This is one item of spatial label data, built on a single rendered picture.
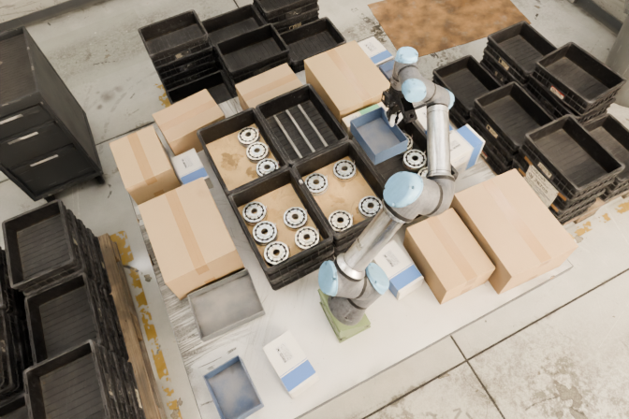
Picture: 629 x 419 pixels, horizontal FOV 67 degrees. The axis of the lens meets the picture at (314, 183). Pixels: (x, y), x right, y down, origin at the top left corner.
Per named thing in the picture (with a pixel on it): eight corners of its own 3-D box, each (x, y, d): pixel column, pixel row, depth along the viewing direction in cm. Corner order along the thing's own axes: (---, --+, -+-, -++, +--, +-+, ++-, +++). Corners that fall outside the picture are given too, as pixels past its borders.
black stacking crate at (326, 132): (349, 153, 224) (349, 138, 214) (293, 180, 218) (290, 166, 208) (311, 99, 244) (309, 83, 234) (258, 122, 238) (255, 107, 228)
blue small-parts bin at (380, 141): (406, 150, 191) (408, 139, 185) (374, 165, 189) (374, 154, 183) (381, 116, 201) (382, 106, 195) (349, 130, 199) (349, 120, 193)
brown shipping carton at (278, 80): (289, 84, 266) (285, 62, 252) (308, 109, 255) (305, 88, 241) (241, 106, 259) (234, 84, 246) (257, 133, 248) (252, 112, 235)
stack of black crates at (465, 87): (499, 117, 314) (509, 93, 295) (461, 135, 308) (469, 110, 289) (463, 79, 334) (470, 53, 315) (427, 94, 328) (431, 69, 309)
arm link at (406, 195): (353, 306, 171) (449, 196, 147) (319, 301, 163) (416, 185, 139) (342, 280, 180) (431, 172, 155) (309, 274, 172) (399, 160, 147)
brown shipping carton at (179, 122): (212, 108, 259) (205, 88, 246) (231, 135, 249) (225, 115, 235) (162, 134, 252) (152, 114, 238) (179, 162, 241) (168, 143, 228)
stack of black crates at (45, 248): (113, 293, 265) (74, 261, 227) (60, 318, 259) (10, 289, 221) (98, 236, 285) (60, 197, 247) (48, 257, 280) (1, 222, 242)
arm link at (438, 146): (466, 219, 153) (460, 86, 169) (443, 211, 147) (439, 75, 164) (438, 224, 162) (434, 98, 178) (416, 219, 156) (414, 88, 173)
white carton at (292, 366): (319, 380, 182) (317, 375, 174) (292, 398, 179) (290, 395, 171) (291, 336, 191) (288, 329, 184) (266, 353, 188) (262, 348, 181)
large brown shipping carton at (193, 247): (245, 268, 208) (236, 249, 191) (180, 300, 202) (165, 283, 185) (213, 199, 228) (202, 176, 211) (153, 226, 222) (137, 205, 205)
